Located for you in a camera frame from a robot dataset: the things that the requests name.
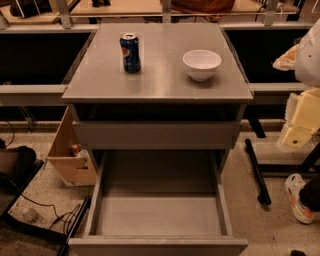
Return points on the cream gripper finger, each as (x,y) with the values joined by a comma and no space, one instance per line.
(293,137)

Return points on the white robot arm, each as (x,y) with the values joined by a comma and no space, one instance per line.
(304,59)

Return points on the red item in box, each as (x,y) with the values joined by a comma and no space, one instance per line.
(76,149)

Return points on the black pole on floor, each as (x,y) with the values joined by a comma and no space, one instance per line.
(263,197)

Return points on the white ceramic bowl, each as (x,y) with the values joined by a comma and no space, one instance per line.
(201,65)

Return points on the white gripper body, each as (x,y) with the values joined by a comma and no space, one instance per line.
(309,58)

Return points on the closed grey top drawer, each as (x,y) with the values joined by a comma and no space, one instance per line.
(157,135)

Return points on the blue pepsi can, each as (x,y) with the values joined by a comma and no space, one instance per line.
(129,43)

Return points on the grey drawer cabinet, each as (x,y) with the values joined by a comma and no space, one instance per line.
(101,90)

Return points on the open grey middle drawer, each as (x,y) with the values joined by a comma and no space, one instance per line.
(158,203)

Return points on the white orange sneaker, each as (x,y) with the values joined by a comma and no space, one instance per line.
(293,185)

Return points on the cardboard box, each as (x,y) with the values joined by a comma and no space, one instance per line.
(74,170)

